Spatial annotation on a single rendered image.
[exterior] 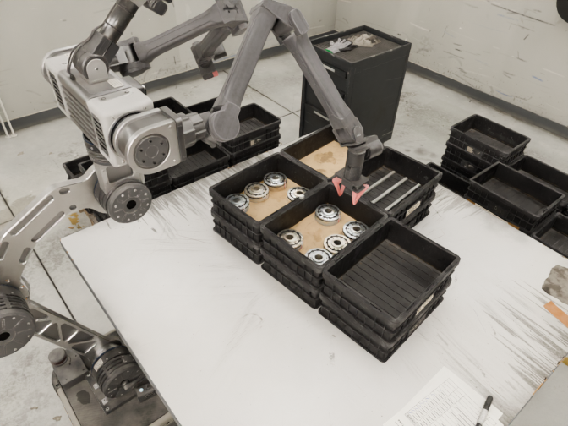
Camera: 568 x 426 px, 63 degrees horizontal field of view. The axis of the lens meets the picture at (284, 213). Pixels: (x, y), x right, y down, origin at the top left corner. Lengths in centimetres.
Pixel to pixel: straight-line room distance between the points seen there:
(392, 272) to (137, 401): 115
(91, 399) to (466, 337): 147
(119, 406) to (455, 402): 127
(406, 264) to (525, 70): 327
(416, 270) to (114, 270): 114
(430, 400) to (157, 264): 110
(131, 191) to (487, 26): 398
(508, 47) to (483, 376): 357
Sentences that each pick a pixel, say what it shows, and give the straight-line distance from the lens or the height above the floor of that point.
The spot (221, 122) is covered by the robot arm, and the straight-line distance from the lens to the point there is 119.
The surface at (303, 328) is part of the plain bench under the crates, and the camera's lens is 166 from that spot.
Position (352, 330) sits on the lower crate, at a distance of 162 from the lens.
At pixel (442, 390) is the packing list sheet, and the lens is 163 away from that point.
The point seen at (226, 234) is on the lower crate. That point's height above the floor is 74.
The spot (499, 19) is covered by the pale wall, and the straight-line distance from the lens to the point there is 481.
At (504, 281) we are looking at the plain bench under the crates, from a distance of 202.
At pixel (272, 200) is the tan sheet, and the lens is 193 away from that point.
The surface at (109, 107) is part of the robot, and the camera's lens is 117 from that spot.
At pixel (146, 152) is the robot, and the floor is 145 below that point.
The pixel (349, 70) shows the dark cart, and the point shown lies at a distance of 308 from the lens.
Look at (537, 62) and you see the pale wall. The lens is 472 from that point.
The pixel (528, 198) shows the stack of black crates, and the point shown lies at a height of 49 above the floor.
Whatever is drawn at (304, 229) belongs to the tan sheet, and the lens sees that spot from 181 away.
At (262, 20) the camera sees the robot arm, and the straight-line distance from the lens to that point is 134.
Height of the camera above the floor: 205
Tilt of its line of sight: 41 degrees down
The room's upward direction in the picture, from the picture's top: 2 degrees clockwise
